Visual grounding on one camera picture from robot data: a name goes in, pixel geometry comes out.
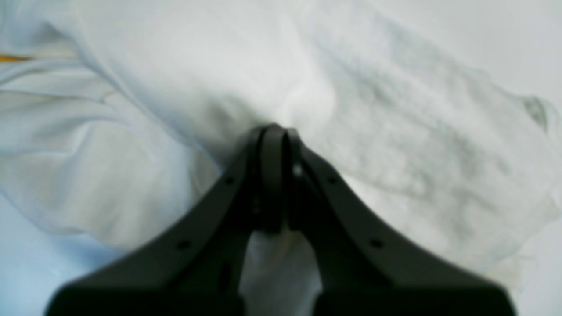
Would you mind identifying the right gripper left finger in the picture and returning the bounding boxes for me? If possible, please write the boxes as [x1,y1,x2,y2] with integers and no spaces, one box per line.
[47,124,285,316]

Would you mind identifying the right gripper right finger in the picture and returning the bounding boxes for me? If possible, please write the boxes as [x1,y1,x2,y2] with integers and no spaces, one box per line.
[285,129,515,316]

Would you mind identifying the white printed T-shirt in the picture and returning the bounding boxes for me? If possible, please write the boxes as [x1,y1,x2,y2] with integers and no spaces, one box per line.
[1,0,561,304]

